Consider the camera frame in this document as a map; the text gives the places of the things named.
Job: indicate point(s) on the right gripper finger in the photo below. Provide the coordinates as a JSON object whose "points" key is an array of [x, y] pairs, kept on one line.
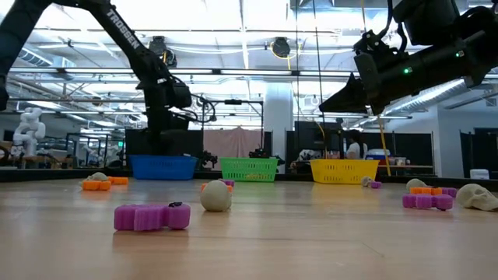
{"points": [[346, 101]]}

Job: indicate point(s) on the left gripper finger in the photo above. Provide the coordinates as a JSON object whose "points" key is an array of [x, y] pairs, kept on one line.
{"points": [[167, 144]]}

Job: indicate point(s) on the orange plastic bone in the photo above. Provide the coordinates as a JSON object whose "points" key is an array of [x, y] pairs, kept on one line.
{"points": [[230, 188], [119, 180], [426, 191], [96, 185]]}

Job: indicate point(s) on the beige plastic skull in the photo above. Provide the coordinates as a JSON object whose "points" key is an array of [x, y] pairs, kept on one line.
{"points": [[216, 196], [366, 180], [478, 198], [416, 183], [97, 176]]}

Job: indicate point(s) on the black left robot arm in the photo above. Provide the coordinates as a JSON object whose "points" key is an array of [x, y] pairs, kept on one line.
{"points": [[124, 35]]}

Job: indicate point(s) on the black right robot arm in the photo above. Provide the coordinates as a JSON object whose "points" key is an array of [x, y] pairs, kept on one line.
{"points": [[482, 43]]}

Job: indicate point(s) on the blue plastic basket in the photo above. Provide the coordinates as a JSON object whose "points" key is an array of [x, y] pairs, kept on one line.
{"points": [[163, 168]]}

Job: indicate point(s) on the small black background robot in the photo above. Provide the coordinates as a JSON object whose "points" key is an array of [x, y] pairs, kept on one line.
{"points": [[208, 159], [260, 154]]}

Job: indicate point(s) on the person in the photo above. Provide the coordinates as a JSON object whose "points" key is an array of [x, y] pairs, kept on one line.
{"points": [[356, 149]]}

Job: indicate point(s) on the black monitor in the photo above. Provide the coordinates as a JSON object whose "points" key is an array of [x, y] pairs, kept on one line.
{"points": [[311, 136]]}

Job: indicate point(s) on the small black object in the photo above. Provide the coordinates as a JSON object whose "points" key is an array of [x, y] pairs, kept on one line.
{"points": [[175, 204]]}

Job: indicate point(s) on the blue and white cooler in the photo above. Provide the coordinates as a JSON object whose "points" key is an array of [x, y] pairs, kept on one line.
{"points": [[379, 152]]}

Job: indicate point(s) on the pink curtain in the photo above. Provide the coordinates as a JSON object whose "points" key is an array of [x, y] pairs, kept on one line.
{"points": [[231, 142]]}

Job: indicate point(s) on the white square pillar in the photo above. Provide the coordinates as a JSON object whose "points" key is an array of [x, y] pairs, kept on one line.
{"points": [[278, 116]]}

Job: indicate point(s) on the yellow plastic basket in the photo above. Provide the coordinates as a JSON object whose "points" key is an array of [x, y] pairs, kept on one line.
{"points": [[344, 171]]}

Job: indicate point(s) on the black framed partition panel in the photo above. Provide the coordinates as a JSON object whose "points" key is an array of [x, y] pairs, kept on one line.
{"points": [[412, 149]]}

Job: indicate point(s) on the green plastic basket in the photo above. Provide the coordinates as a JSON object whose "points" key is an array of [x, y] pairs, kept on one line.
{"points": [[249, 170]]}

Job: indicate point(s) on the dark blue partition panel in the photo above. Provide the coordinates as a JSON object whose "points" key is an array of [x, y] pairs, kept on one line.
{"points": [[482, 151]]}

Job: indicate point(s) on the white box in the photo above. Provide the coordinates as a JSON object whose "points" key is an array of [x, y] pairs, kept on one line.
{"points": [[479, 173]]}

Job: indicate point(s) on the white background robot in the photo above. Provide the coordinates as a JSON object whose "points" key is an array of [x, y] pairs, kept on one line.
{"points": [[29, 130]]}

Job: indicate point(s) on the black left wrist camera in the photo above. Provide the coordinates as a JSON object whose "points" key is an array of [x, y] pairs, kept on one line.
{"points": [[182, 95]]}

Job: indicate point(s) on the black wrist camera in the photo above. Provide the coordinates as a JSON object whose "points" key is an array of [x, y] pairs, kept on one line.
{"points": [[182, 95], [428, 19]]}

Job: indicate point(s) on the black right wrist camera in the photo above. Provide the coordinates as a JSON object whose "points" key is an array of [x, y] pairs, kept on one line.
{"points": [[428, 19]]}

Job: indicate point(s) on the black metal cage frame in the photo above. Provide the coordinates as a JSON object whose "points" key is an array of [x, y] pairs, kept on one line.
{"points": [[95, 134]]}

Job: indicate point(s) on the black metal stand frame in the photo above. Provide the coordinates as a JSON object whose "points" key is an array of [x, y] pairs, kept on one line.
{"points": [[233, 102]]}

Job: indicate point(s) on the black aluminium table frame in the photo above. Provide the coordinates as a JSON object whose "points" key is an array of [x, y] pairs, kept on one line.
{"points": [[39, 175]]}

